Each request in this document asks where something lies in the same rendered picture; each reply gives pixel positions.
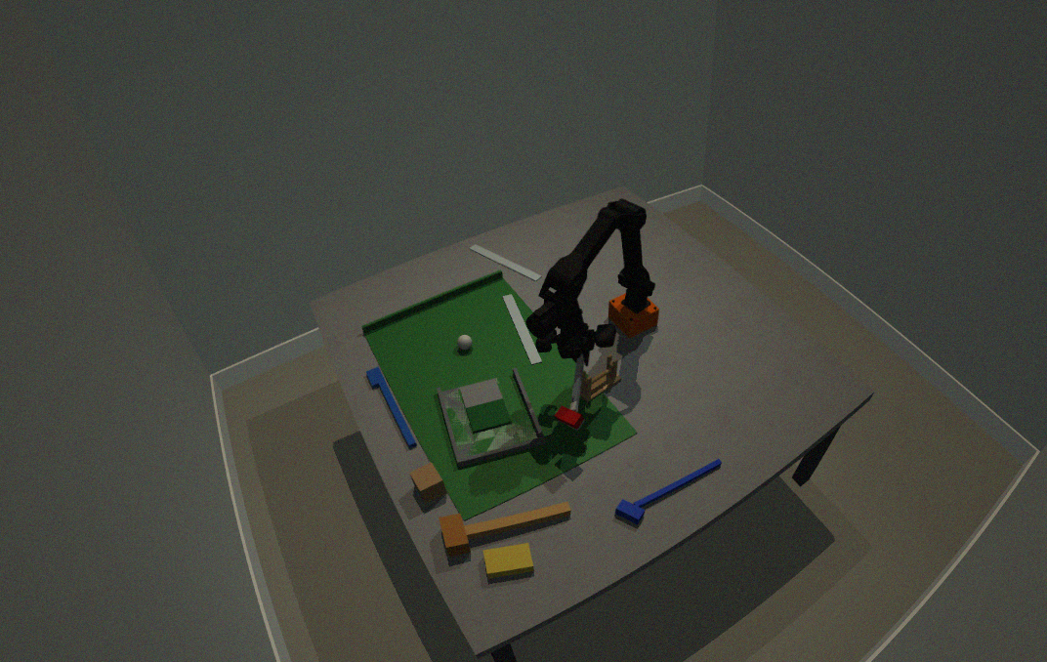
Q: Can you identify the red putter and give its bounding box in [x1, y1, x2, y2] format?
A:
[555, 354, 585, 431]

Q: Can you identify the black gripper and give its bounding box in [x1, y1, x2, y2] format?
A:
[535, 309, 616, 367]

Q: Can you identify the yellow flat block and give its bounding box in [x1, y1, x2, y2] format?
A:
[483, 543, 534, 579]

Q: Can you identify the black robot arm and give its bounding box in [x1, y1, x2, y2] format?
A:
[525, 198, 655, 359]

